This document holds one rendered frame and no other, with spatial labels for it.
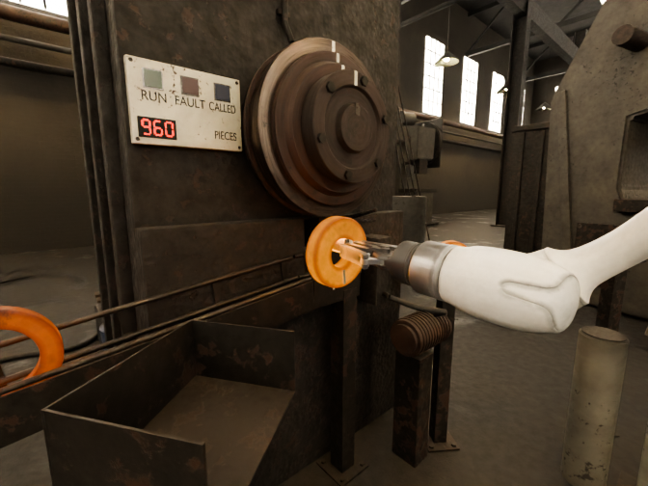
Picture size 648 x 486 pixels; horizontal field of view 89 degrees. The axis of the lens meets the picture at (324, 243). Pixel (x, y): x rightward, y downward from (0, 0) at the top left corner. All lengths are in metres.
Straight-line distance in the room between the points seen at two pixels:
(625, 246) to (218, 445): 0.63
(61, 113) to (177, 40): 6.00
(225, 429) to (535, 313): 0.46
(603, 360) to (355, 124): 1.00
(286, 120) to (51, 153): 6.14
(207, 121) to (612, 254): 0.84
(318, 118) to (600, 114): 2.85
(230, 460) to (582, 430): 1.15
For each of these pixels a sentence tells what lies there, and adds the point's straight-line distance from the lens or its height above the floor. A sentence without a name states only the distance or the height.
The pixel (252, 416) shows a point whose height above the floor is 0.60.
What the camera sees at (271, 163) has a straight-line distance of 0.83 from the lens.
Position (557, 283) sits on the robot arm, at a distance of 0.47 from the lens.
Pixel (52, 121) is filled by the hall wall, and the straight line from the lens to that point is 6.89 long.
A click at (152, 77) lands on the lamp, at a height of 1.20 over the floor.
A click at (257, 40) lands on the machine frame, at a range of 1.07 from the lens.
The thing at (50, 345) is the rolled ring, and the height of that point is 0.69.
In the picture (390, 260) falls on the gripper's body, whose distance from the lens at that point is 0.57.
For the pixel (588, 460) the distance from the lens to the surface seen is 1.49.
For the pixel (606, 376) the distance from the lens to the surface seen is 1.35.
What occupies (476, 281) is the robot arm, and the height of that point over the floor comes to 0.84.
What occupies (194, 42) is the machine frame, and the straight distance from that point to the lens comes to 0.98.
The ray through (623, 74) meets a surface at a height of 1.78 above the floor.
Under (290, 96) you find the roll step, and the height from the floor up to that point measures 1.18.
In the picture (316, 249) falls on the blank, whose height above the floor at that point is 0.84.
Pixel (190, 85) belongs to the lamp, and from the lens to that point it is 0.91.
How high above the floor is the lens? 0.96
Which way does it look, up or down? 9 degrees down
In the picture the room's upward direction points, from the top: straight up
